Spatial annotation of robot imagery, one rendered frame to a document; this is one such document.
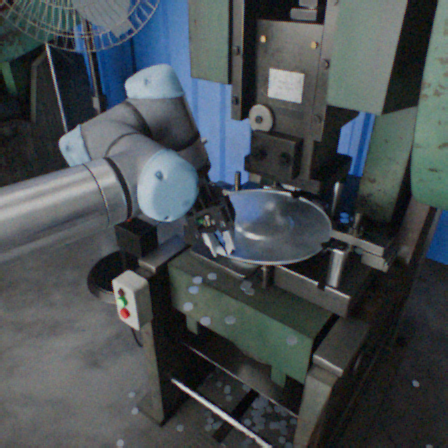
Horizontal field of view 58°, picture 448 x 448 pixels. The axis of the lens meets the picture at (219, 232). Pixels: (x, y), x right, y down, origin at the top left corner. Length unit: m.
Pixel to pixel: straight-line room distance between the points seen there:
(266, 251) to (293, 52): 0.37
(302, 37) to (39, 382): 1.40
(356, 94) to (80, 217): 0.47
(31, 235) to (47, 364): 1.32
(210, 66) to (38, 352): 1.30
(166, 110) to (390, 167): 0.62
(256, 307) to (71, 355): 0.99
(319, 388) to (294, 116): 0.51
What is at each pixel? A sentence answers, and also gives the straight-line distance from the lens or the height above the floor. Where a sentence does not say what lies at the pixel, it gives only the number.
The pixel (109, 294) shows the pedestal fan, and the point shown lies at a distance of 1.86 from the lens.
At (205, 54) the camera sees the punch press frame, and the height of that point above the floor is 1.11.
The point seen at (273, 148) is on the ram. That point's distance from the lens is 0.81.
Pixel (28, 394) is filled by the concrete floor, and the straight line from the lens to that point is 1.65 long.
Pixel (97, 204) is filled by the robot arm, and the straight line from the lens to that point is 0.43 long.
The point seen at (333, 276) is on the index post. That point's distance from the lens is 0.85.
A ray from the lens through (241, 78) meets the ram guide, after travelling 0.81.
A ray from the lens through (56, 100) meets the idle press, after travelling 2.26.
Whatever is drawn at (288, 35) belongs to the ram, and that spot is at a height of 1.15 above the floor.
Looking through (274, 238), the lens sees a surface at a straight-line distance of 0.83.
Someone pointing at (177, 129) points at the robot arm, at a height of 1.06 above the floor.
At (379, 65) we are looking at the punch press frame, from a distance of 0.68.
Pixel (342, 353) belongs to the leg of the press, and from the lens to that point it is 0.83.
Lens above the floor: 1.26
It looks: 34 degrees down
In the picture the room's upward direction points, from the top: straight up
